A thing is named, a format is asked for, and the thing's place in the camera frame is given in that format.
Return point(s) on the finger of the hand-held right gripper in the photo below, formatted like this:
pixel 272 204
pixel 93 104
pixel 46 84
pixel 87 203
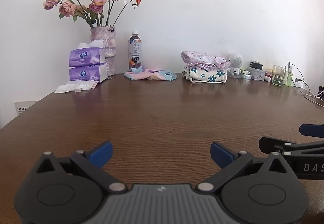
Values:
pixel 270 144
pixel 311 130

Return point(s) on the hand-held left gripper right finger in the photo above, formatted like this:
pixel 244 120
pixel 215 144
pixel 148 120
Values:
pixel 220 154

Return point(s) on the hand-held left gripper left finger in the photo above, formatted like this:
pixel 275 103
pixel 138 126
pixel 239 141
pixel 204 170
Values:
pixel 101 154

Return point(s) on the pink blue mesh vest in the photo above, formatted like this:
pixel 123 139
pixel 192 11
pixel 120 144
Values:
pixel 151 74

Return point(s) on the black phone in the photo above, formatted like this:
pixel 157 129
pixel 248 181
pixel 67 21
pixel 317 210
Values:
pixel 321 92

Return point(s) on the white power adapter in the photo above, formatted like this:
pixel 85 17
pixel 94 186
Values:
pixel 300 84

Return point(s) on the green spray bottle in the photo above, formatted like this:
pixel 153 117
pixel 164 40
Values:
pixel 289 79

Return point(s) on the glass cup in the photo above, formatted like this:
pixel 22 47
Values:
pixel 278 78

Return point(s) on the red white small tube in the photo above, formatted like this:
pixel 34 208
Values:
pixel 268 78

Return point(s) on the small plastic box with items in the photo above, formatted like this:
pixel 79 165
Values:
pixel 257 74

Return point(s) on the yellow small packet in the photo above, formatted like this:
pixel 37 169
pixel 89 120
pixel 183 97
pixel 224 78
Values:
pixel 269 72

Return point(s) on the crumpled white wrapper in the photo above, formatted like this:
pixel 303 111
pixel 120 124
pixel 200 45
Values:
pixel 73 86

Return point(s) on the green white small packet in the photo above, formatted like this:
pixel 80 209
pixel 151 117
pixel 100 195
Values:
pixel 245 71

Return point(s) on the folded cream teal-flower garment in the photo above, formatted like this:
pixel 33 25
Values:
pixel 207 75

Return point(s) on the black charger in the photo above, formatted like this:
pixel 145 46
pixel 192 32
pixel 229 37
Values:
pixel 256 65

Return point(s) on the purple tissue pack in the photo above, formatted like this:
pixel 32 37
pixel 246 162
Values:
pixel 83 58
pixel 83 74

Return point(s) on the white robot-shaped speaker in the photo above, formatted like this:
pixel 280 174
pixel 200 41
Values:
pixel 235 60

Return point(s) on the white vented appliance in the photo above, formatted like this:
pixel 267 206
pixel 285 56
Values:
pixel 22 107

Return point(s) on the folded pink floral garment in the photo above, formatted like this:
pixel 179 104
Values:
pixel 200 58

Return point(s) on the tea bottle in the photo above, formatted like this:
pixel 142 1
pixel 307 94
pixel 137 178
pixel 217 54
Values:
pixel 135 49

